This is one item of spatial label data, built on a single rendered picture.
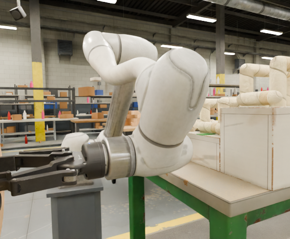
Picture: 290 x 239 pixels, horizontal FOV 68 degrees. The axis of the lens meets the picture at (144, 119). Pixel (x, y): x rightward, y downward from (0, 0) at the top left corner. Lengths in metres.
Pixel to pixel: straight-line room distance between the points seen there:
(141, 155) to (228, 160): 0.24
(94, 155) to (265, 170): 0.35
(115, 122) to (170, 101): 0.78
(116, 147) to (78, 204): 0.82
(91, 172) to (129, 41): 0.62
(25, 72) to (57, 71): 1.37
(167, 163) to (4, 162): 0.32
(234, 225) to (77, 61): 11.58
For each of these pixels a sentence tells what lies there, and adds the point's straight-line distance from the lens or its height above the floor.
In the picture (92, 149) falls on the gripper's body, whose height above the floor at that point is 1.03.
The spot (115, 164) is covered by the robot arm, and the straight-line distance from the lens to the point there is 0.43.
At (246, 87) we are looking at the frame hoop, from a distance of 0.59.
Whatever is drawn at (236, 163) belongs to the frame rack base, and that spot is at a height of 0.97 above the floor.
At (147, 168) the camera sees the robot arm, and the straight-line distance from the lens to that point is 0.45.
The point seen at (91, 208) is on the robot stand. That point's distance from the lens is 1.24.
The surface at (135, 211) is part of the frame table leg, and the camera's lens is 0.95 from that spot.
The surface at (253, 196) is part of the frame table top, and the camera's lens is 0.49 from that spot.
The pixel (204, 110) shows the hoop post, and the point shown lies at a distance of 0.70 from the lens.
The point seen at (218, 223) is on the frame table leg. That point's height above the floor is 0.87.
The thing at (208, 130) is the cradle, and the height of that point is 1.03.
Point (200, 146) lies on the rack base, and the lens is 0.67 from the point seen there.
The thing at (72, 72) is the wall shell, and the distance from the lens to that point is 11.72.
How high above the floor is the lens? 1.10
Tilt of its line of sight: 3 degrees down
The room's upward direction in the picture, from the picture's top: 1 degrees counter-clockwise
